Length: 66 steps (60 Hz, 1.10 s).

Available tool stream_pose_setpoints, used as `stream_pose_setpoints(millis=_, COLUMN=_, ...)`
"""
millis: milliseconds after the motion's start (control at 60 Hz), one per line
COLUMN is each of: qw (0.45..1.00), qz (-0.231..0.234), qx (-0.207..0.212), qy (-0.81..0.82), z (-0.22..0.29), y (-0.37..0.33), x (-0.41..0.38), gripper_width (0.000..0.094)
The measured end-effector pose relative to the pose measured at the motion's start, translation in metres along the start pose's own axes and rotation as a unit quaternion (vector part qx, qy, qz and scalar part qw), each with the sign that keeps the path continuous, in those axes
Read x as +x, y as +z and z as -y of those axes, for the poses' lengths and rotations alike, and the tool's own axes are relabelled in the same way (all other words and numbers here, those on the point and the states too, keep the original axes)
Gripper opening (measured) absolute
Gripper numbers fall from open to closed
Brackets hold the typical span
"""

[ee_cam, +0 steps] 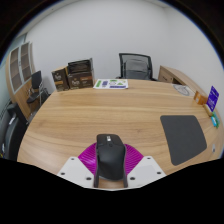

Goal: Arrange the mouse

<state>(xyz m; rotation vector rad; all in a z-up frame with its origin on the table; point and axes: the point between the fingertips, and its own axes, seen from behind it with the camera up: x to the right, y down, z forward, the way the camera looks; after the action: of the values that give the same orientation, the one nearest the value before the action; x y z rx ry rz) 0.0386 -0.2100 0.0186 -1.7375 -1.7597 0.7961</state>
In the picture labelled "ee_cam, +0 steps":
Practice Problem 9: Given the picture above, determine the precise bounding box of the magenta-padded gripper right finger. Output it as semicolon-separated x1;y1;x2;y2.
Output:
121;143;167;189

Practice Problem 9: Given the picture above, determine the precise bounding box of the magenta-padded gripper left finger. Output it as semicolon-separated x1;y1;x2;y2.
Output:
57;142;100;189

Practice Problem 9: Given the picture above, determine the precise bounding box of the black computer mouse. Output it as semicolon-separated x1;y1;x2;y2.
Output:
95;133;128;181

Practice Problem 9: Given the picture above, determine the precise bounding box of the dark grey mouse pad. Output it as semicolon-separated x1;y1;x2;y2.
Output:
159;114;208;167

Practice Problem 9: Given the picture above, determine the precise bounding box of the black padded office chair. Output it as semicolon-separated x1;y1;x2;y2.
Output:
0;102;29;162

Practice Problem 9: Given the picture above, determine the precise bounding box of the green packet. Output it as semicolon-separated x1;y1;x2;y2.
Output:
210;112;221;129

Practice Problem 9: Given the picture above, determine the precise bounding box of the small tan box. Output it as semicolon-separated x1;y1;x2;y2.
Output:
204;104;214;118

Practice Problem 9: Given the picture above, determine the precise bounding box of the round grey printed disc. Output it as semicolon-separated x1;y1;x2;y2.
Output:
172;83;195;97

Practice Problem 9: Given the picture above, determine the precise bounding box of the orange-brown cardboard box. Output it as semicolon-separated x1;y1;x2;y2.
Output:
193;90;209;106

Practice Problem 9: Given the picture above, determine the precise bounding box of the small brown cardboard box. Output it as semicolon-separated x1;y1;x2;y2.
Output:
51;66;70;93

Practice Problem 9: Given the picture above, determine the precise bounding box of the large open brown cardboard box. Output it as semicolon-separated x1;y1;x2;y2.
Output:
66;58;96;90

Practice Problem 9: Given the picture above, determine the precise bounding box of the white printed leaflet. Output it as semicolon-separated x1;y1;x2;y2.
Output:
92;78;130;90

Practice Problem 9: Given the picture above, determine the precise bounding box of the black visitor chair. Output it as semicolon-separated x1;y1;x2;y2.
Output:
25;70;51;104

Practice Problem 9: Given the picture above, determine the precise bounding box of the purple card package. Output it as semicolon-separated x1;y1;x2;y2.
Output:
205;85;220;113

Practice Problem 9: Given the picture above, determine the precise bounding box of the wooden side desk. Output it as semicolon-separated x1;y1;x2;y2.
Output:
157;65;209;96

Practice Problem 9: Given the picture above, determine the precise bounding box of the black mesh office chair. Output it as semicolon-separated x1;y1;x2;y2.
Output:
118;52;157;81

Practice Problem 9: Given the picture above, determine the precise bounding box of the wooden shelf unit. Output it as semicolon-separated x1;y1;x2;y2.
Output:
4;41;41;119

